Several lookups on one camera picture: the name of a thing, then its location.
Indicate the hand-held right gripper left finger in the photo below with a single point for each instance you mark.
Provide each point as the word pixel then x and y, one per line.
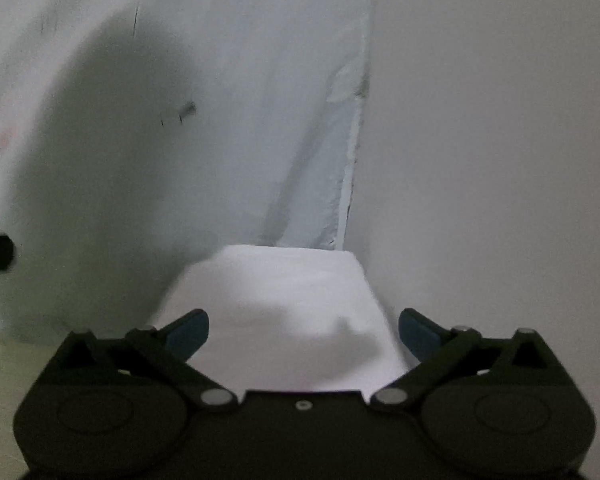
pixel 190 332

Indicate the light blue wall covering sheet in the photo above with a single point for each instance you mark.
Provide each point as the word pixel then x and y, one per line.
pixel 290 85

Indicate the white cloth garment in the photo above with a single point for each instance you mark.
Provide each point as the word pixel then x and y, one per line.
pixel 280 310

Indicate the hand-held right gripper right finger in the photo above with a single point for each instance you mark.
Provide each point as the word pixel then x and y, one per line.
pixel 417 332

